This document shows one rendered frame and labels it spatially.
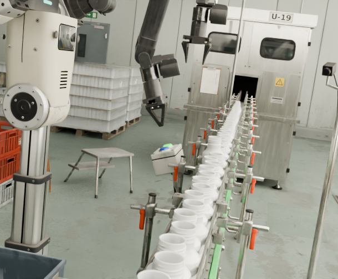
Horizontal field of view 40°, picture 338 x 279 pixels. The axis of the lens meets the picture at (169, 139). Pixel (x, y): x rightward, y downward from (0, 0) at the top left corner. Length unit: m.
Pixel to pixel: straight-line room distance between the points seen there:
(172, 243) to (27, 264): 0.51
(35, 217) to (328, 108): 10.00
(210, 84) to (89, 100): 2.62
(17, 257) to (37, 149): 0.65
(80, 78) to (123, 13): 4.28
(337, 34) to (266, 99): 5.88
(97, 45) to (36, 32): 10.20
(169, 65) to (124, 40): 10.10
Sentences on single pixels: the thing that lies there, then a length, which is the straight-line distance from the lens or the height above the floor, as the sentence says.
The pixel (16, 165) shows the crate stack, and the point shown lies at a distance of 4.33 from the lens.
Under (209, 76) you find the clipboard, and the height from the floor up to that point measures 1.26.
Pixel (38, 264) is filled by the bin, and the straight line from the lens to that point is 1.07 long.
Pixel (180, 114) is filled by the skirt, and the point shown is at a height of 0.14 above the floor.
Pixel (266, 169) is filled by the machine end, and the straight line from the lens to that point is 5.75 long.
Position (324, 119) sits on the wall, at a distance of 11.32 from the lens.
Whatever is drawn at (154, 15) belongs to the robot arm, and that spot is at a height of 1.52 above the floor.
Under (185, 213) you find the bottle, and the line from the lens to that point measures 0.74.
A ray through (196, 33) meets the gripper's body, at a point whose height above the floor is 1.50.
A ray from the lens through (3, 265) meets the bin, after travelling 1.11.
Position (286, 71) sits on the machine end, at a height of 1.43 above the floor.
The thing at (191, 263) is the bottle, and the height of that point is 1.12.
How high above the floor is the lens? 1.39
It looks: 10 degrees down
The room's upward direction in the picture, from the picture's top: 7 degrees clockwise
